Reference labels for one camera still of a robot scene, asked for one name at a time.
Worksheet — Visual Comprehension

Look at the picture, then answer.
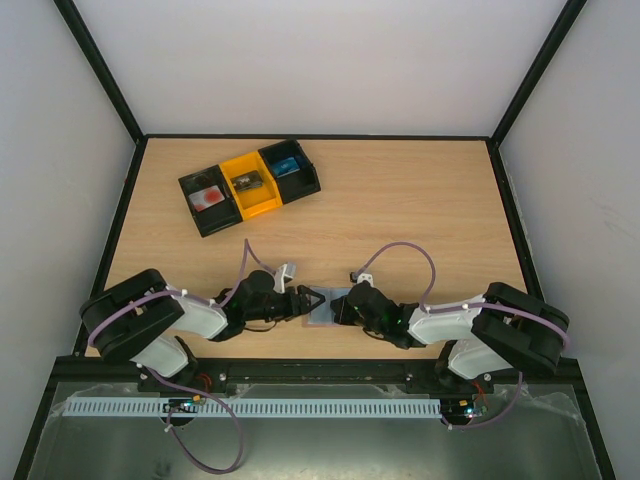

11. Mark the yellow bin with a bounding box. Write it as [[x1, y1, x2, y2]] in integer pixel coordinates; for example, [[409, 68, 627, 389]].
[[219, 151, 283, 221]]

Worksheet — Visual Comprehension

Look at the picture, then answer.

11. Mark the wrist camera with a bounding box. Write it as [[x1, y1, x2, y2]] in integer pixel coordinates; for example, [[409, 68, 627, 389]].
[[349, 271, 374, 286], [273, 262, 296, 294]]

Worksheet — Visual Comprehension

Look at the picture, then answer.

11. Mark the black bin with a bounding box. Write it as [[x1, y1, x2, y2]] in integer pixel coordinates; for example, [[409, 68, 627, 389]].
[[258, 139, 321, 204], [178, 165, 242, 237]]

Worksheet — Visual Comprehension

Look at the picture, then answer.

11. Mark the blue card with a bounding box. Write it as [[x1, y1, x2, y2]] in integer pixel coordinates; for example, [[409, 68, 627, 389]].
[[271, 156, 300, 178]]

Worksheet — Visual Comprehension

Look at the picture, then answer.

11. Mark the slotted cable duct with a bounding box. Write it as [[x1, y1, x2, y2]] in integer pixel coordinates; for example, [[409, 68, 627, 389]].
[[59, 397, 441, 419]]

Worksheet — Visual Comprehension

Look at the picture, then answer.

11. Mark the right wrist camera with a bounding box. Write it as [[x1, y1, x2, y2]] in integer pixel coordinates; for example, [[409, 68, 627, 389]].
[[349, 271, 374, 286]]

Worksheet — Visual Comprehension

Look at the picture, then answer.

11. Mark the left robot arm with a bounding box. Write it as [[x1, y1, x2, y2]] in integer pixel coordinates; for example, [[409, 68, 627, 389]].
[[80, 264, 326, 378]]

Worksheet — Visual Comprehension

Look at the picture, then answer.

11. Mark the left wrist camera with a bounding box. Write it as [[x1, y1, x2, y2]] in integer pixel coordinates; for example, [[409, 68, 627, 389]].
[[273, 262, 296, 294]]

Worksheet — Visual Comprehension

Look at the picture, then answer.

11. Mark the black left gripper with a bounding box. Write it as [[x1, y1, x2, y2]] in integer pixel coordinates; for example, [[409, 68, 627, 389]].
[[245, 285, 326, 322]]

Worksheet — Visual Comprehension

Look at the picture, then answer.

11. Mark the black aluminium frame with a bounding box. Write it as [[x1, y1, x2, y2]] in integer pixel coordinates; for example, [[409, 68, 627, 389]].
[[0, 0, 640, 480]]

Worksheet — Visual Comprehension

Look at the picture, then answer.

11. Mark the black bin right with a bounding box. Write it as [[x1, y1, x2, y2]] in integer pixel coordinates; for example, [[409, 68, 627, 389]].
[[258, 139, 321, 204]]

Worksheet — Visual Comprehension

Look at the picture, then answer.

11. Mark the red white credit card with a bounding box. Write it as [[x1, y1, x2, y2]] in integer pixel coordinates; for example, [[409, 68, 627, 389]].
[[189, 185, 226, 212]]

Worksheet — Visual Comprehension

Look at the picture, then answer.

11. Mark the black bin left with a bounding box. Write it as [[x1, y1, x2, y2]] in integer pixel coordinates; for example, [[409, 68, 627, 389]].
[[178, 165, 242, 237]]

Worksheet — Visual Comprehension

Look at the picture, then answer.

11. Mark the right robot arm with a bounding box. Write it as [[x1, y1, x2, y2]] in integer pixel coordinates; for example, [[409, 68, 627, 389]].
[[330, 281, 570, 392]]

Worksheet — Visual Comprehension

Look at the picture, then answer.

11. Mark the dark brown card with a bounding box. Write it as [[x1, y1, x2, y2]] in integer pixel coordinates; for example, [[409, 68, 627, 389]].
[[231, 170, 264, 193]]

